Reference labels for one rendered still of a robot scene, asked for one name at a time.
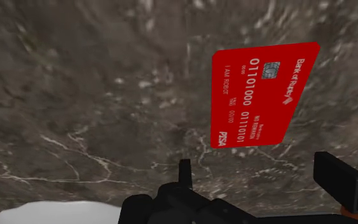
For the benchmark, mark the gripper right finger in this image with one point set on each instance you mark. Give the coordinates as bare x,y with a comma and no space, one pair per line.
336,178

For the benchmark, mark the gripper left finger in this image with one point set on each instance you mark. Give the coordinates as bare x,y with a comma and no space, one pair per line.
169,203

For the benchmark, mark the white rounded object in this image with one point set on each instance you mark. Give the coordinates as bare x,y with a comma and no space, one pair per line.
61,214

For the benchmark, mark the red bank card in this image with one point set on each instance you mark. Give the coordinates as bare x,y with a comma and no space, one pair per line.
259,99

